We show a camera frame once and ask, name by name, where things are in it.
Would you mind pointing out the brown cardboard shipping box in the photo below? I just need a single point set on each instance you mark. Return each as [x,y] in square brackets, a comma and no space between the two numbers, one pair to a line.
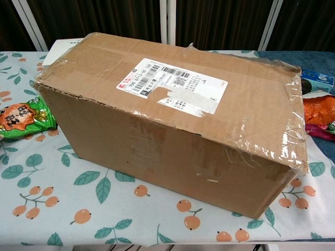
[162,146]

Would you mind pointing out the white flat product box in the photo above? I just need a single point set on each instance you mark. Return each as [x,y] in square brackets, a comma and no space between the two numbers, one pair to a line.
[56,52]

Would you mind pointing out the blue cookie package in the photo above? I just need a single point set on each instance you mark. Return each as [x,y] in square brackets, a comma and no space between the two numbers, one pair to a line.
[319,81]

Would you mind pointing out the black white-framed folding screen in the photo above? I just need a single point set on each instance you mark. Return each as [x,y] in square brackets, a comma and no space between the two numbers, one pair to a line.
[125,18]

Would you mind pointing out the floral leaf fruit tablecloth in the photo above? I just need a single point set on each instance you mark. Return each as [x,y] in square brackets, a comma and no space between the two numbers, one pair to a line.
[78,204]

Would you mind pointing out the green orange snack bag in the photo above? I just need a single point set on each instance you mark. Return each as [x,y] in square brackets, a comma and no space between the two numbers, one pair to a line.
[23,117]

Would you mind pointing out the orange crumpled snack packet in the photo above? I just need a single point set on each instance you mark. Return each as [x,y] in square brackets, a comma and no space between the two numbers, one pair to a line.
[318,111]

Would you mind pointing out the pink spouted pouch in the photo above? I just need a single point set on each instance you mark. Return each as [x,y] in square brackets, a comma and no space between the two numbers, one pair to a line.
[323,132]

